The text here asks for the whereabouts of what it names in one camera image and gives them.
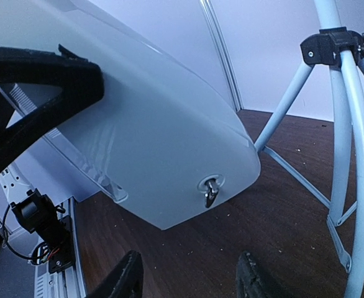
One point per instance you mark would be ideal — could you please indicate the aluminium front rail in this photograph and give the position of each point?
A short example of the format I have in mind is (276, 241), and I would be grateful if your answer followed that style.
(62, 275)

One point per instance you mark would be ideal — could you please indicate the white metronome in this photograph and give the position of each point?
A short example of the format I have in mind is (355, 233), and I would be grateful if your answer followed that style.
(162, 142)

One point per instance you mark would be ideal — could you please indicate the aluminium corner post left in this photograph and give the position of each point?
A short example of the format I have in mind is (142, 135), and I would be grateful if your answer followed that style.
(223, 53)

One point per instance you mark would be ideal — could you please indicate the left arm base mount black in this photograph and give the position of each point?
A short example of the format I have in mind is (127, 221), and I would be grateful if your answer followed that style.
(61, 245)

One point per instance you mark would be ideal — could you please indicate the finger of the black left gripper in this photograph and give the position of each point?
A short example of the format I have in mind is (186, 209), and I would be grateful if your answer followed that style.
(81, 83)

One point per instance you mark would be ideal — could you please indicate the light blue music stand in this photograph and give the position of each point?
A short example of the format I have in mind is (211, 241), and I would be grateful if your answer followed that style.
(342, 50)

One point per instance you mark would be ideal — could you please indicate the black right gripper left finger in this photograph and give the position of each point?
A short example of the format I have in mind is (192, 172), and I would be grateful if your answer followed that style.
(125, 280)

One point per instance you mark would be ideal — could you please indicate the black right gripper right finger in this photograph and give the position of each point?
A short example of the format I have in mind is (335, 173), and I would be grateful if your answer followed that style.
(252, 280)

